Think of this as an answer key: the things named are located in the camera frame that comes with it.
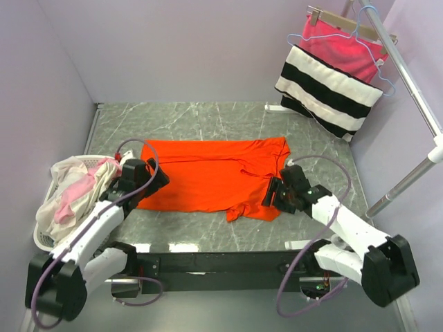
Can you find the silver clothes rack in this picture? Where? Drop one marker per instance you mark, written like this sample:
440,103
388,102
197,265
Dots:
391,142

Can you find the wooden clip hanger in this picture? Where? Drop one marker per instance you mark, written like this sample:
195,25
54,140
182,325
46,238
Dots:
342,23

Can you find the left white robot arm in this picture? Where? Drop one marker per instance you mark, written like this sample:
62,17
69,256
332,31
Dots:
59,282

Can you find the black white striped cloth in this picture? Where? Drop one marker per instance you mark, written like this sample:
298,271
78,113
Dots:
336,100

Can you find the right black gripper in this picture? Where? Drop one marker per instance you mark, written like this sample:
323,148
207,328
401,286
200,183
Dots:
275,187

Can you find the black base beam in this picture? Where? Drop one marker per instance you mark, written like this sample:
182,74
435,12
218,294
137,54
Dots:
212,271

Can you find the orange t-shirt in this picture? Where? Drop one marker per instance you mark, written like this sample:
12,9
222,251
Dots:
217,176

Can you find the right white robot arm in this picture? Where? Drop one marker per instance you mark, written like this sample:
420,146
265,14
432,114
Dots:
383,265

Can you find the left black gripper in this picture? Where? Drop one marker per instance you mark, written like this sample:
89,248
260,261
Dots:
160,181

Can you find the pink towel on hanger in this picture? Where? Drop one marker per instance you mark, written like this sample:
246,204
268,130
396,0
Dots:
342,52

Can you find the white laundry basket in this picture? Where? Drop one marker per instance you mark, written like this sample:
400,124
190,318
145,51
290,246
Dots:
52,221

